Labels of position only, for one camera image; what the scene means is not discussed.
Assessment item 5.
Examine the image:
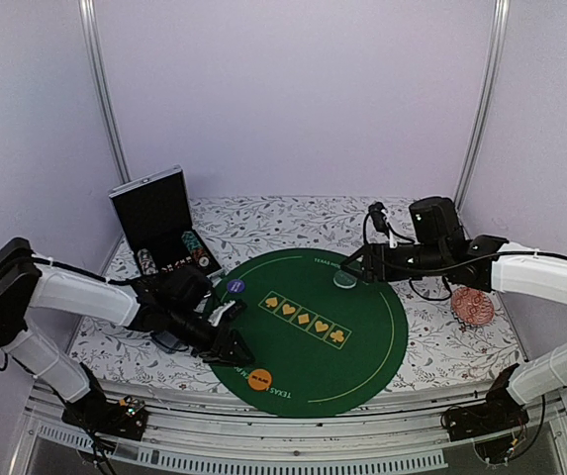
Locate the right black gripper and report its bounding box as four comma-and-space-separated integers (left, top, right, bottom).
341, 242, 448, 283

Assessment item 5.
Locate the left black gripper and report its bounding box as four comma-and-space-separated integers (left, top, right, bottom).
166, 305, 255, 367

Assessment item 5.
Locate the orange big blind button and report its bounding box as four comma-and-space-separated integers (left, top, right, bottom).
247, 368, 273, 392

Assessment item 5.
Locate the purple small blind button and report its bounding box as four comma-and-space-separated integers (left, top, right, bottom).
227, 279, 245, 294

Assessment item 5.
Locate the blue playing card deck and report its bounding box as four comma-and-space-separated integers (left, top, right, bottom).
150, 332, 189, 354

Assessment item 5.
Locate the blue poker chip stack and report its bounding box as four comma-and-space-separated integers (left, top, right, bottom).
137, 248, 158, 275

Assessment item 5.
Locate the aluminium poker chip case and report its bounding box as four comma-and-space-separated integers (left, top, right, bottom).
109, 165, 224, 278

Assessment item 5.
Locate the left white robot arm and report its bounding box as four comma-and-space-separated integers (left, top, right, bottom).
0, 237, 254, 429

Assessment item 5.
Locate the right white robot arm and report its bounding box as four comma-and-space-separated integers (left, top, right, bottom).
340, 196, 567, 431

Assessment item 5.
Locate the round green poker mat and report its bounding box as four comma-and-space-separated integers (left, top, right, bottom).
212, 248, 409, 418

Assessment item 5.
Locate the red dice row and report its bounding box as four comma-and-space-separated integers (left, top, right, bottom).
160, 257, 193, 272

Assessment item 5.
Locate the floral patterned table cover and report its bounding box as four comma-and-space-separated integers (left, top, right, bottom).
69, 197, 524, 394

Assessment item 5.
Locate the red patterned small bowl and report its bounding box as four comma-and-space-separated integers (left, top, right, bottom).
450, 287, 495, 327

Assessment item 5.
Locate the green poker chip stack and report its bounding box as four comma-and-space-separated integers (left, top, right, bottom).
182, 231, 205, 260

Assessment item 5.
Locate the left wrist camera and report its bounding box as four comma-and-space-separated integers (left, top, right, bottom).
208, 300, 246, 327

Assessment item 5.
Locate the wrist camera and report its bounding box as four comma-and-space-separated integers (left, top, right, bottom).
368, 201, 397, 248
208, 300, 246, 327

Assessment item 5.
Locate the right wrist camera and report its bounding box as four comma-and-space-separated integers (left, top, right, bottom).
368, 201, 397, 248

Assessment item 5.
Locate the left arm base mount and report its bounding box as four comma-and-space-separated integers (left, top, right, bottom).
61, 392, 148, 441

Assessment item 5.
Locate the right aluminium frame post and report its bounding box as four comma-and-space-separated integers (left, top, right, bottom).
454, 0, 511, 211

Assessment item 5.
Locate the aluminium frame post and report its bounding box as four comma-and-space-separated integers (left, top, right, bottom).
454, 0, 511, 211
78, 0, 131, 183

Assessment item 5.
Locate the aluminium front rail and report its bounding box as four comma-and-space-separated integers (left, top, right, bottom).
13, 385, 567, 475

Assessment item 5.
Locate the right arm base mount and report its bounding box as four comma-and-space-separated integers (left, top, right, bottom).
440, 393, 529, 441

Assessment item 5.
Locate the left aluminium frame post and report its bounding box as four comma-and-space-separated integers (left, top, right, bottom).
78, 0, 131, 183

